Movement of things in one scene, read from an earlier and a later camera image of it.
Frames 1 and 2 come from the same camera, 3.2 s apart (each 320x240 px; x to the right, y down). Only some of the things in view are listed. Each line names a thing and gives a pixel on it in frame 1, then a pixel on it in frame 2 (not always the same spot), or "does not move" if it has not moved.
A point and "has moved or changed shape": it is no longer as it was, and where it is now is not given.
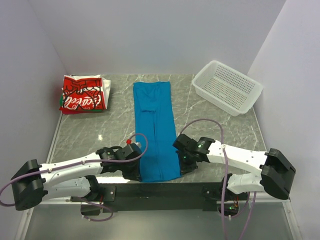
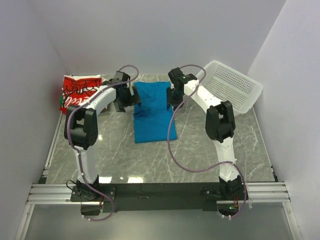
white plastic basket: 226,88 does not move
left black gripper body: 130,170 -> 128,99
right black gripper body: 186,163 -> 173,97
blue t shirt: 154,118 has moved or changed shape
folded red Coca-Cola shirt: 82,93 does not move
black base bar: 114,197 does not move
